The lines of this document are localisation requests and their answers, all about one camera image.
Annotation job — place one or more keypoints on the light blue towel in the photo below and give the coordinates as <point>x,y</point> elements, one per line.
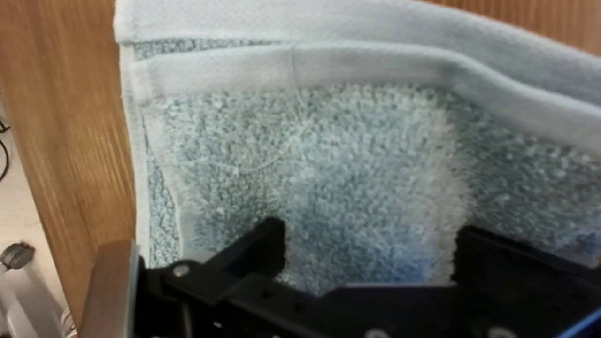
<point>350,156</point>

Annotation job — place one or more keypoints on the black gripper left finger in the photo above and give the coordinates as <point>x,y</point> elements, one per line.
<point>269,250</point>

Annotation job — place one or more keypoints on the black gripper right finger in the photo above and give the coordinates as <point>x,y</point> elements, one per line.
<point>481,260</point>

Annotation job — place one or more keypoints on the grey round caster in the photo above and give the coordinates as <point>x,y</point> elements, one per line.
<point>17,256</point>

